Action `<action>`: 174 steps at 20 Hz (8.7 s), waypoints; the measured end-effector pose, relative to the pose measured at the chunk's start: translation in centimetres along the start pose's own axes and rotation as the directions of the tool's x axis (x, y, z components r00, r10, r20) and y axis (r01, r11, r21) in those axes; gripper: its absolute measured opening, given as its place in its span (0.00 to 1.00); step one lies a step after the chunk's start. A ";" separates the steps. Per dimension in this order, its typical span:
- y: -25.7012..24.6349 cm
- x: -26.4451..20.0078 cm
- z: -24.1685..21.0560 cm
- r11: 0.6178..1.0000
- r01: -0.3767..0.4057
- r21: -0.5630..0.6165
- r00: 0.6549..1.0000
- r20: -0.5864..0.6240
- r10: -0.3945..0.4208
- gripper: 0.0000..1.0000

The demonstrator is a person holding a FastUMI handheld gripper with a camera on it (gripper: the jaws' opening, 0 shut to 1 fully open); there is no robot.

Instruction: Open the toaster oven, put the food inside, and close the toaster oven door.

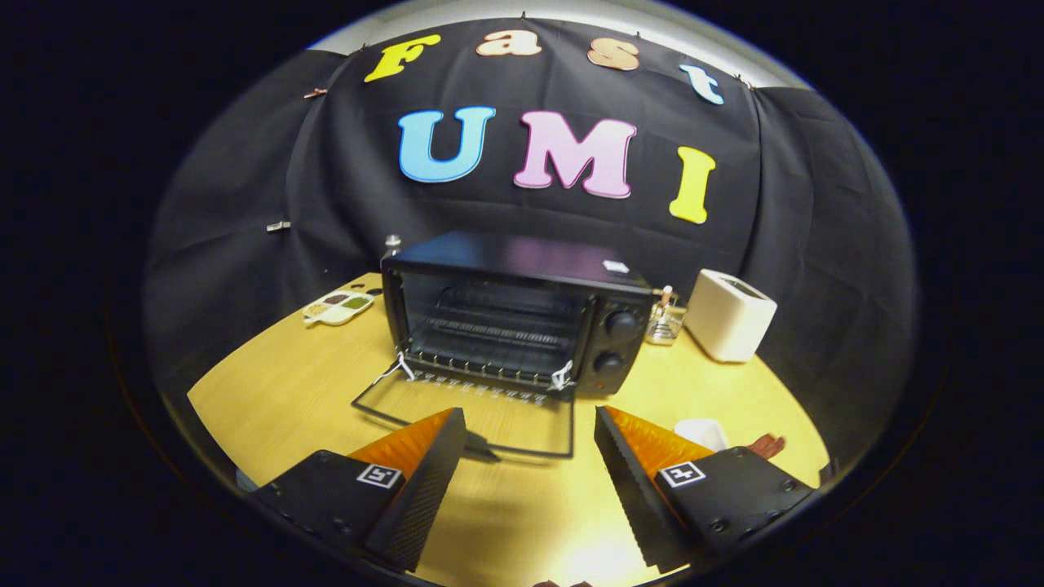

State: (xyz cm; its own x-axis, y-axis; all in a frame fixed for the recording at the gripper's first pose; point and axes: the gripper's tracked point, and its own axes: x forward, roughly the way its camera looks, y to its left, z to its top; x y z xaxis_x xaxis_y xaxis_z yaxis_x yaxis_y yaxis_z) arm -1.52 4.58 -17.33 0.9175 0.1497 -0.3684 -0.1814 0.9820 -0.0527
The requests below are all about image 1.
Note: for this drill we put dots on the red-brown meat piece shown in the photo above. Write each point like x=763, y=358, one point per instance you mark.
x=767, y=445

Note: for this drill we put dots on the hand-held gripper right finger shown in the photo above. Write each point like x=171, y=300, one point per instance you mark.
x=632, y=489

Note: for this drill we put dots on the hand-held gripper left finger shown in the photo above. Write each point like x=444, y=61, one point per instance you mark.
x=428, y=481

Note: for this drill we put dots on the white bread toaster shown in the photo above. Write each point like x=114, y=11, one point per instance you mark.
x=726, y=318

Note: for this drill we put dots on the clear glass bottle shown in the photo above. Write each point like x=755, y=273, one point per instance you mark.
x=392, y=243

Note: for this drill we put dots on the white square plate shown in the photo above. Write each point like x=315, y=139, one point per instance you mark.
x=700, y=432

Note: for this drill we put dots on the white divided spice dish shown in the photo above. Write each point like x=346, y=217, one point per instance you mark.
x=338, y=308

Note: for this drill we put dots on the black backdrop cloth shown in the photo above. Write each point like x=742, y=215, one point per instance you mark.
x=245, y=204

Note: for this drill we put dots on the black toaster oven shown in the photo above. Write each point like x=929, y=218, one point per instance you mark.
x=522, y=257

